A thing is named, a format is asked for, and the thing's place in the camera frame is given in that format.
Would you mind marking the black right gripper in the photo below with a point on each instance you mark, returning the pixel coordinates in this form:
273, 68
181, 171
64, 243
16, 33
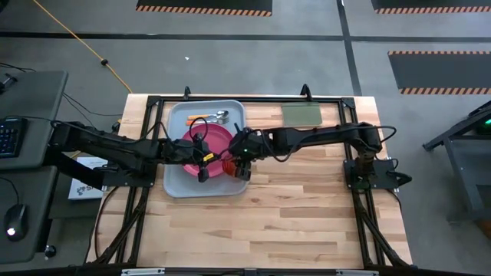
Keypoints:
247, 145

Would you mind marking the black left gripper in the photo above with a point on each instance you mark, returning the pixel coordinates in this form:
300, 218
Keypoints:
201, 157

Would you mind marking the pink plate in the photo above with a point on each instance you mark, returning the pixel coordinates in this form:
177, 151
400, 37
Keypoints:
218, 140

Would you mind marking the red translucent cup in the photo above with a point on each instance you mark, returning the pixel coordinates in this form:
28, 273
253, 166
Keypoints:
228, 168

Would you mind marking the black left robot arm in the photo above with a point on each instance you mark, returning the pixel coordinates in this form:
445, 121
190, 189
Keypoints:
115, 147

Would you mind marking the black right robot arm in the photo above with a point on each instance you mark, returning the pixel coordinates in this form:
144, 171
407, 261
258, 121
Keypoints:
314, 135

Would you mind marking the grey plastic tray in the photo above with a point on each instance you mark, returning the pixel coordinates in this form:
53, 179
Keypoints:
180, 188

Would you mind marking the green rectangular pad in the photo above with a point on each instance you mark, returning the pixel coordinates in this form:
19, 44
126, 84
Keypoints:
302, 114

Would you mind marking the white printed box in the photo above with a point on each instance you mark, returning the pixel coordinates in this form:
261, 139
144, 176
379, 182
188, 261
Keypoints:
82, 188

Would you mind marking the black hazard-striped floor mat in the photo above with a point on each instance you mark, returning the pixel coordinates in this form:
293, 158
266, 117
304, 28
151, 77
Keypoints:
441, 71
433, 4
203, 5

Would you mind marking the grey desk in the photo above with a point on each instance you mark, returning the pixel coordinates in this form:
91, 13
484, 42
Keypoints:
38, 199
34, 99

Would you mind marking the black round knob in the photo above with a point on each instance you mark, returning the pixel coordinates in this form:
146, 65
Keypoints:
50, 251

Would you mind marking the black keyboard with blue backlight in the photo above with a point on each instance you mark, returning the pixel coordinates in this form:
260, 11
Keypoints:
9, 138

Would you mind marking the black computer mouse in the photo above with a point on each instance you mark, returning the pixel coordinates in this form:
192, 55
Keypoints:
16, 220

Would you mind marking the dark metal cart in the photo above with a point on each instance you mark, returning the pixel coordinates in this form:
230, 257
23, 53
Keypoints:
464, 172

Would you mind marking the black desk device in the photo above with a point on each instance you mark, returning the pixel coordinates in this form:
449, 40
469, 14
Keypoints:
7, 81

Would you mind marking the black frame clamp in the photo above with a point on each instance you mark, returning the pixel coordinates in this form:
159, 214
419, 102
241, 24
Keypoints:
305, 91
187, 92

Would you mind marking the black aluminium table frame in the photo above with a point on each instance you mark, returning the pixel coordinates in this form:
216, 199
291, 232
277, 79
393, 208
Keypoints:
268, 99

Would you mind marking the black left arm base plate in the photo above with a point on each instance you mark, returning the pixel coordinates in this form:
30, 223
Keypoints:
130, 182

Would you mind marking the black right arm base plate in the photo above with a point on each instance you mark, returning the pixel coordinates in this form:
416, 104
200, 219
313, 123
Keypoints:
379, 183

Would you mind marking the silver metal bracket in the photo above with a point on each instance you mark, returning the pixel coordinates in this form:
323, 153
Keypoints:
356, 273
142, 272

